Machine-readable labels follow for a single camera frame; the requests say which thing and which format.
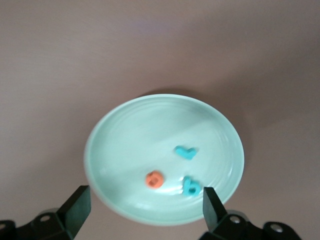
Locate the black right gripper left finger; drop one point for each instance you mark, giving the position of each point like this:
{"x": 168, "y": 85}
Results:
{"x": 75, "y": 210}

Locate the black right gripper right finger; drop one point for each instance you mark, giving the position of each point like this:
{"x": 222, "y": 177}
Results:
{"x": 212, "y": 210}

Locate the teal foam letter d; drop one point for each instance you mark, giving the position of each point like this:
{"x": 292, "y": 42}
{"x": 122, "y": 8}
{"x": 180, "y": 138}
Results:
{"x": 185, "y": 182}

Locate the teal foam letter r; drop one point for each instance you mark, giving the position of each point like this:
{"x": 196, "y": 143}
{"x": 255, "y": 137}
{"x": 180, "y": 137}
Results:
{"x": 185, "y": 152}

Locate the orange foam letter e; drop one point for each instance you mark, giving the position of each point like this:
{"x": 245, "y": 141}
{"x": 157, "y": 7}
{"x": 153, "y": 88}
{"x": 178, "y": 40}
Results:
{"x": 148, "y": 180}

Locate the light green plate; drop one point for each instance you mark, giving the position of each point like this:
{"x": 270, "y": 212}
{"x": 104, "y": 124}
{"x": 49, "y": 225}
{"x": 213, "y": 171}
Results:
{"x": 140, "y": 140}

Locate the brown table cover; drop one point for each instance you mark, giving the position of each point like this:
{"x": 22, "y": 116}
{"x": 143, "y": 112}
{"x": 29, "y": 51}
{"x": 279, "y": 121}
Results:
{"x": 75, "y": 50}

